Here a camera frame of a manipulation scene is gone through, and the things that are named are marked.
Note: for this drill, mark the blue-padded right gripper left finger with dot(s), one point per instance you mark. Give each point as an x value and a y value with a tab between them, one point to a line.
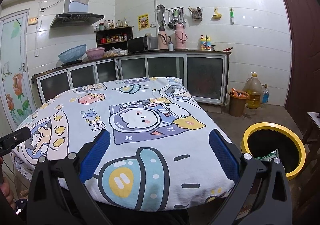
91	154

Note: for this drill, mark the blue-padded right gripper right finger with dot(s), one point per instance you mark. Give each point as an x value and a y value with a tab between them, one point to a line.
226	154

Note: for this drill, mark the green white snack bag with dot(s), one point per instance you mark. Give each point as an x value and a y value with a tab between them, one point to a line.
269	156

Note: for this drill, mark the yellow rimmed trash bin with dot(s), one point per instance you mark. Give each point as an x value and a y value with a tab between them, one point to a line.
261	139

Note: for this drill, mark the kitchen counter cabinets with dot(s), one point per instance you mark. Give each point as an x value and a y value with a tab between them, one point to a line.
203	73

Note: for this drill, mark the painted flower door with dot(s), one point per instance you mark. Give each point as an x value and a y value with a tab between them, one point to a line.
16	93

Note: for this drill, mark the cartoon astronaut tablecloth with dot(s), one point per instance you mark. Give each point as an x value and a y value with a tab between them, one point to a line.
159	156

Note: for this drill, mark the brown waste bucket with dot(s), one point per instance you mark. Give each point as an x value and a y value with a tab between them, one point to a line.
237	102

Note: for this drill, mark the blue capped water bottle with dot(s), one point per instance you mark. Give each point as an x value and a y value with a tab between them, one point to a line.
265	94

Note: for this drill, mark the large cooking oil jug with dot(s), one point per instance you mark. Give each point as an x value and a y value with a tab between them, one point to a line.
254	89

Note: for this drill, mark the white topped wooden stool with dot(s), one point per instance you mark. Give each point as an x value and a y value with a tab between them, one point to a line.
311	138

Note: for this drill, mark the pink plastic basin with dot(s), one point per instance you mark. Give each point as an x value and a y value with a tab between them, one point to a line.
95	53

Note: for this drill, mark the bag of bread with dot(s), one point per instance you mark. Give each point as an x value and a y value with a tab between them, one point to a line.
115	52

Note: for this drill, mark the blue plastic basket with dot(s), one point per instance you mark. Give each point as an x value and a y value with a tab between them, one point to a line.
73	54

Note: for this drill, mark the black spice shelf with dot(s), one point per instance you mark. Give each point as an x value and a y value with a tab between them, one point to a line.
114	37

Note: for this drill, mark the black microwave oven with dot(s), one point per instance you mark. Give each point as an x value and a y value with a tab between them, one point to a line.
141	44

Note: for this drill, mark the yellow detergent bottles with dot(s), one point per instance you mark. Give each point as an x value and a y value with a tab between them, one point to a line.
205	42

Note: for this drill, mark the range hood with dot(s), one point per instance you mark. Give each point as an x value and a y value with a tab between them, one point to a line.
75	13

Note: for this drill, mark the chopstick holder basket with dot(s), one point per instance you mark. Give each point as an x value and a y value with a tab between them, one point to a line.
196	13

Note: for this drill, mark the hanging utensil rack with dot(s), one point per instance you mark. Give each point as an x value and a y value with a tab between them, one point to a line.
170	17

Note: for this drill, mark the dark red door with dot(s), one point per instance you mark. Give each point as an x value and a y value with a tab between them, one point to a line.
303	94

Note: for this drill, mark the yellow wall poster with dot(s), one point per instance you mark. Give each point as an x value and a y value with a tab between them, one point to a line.
143	22

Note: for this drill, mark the green white wall brush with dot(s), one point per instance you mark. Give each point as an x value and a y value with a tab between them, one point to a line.
231	15

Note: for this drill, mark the yellow wall hook holder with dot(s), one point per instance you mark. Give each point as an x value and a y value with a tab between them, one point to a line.
216	15

